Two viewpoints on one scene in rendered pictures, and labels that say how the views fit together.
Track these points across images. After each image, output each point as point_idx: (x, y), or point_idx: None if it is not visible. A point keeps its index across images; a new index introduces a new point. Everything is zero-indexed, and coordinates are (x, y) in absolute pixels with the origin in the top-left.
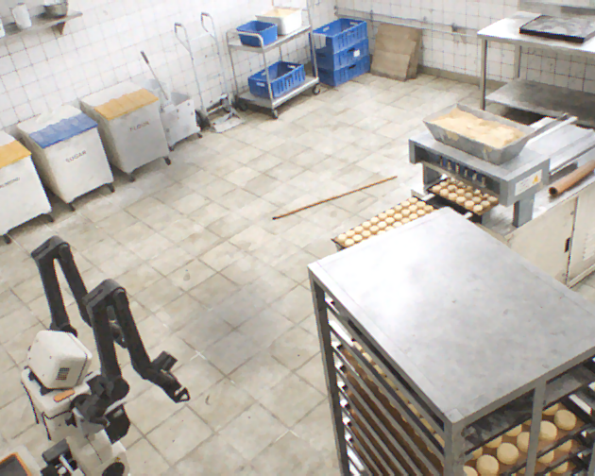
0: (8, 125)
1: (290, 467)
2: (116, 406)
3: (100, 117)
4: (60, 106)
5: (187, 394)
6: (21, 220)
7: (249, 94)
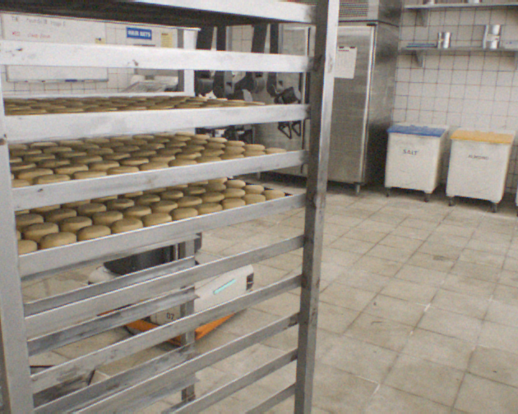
0: None
1: (330, 393)
2: (210, 129)
3: None
4: None
5: (234, 140)
6: (469, 194)
7: None
